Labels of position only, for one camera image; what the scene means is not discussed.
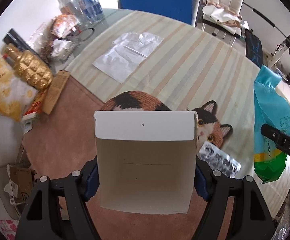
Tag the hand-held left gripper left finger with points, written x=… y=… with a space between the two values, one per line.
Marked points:
x=91 y=187

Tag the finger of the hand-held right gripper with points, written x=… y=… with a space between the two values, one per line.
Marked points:
x=272 y=135

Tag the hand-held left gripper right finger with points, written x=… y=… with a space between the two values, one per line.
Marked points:
x=201 y=187

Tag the blue green wipes packet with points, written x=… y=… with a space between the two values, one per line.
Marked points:
x=267 y=110

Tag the small cardboard box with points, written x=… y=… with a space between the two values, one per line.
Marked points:
x=145 y=167

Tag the silver pill blister pack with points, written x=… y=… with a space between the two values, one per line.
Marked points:
x=217 y=158

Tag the torn cardboard box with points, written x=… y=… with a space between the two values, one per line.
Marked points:
x=21 y=182

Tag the white weight bench rack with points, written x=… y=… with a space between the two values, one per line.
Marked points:
x=282 y=50

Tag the black weight bench pad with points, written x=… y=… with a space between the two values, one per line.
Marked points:
x=254 y=47

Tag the beige plastic basin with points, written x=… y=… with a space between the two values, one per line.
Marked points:
x=0 y=180

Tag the pink patterned paper bag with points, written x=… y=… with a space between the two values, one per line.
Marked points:
x=6 y=228

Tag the red white small box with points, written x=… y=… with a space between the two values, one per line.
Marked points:
x=33 y=105

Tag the brown cardboard box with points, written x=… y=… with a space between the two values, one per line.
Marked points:
x=56 y=92

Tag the cat printed striped table mat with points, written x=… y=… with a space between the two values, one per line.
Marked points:
x=185 y=62

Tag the clear plastic packaging sheet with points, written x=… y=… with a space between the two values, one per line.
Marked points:
x=117 y=62
x=145 y=41

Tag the beige white cloth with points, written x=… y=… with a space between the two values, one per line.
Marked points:
x=221 y=17

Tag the yellow snack bag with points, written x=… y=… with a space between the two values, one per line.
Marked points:
x=2 y=90

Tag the gold grenade-shaped bottle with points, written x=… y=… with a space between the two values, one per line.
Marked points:
x=32 y=68

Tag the glass bowl with wrappers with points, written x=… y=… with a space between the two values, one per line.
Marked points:
x=63 y=48

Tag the clear plastic bag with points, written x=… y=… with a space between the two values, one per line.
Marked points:
x=38 y=38

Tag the orange snack bag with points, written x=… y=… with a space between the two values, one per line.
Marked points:
x=65 y=25

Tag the tall black box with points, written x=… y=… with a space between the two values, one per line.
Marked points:
x=16 y=38

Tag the clear glass bottle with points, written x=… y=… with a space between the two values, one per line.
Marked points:
x=62 y=0

